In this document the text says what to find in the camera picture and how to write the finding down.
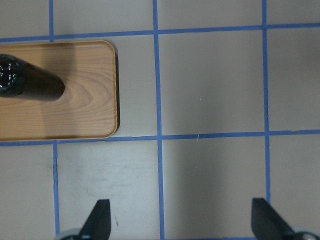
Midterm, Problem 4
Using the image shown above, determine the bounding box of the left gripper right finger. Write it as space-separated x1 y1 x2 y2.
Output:
250 198 296 240

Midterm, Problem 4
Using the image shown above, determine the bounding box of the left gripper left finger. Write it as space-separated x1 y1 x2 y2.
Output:
77 199 112 240

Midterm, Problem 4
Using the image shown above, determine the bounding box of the dark wine bottle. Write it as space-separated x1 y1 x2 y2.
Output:
0 54 65 101

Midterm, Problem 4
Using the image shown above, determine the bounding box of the wooden tray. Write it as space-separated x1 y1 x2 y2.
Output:
0 40 119 142

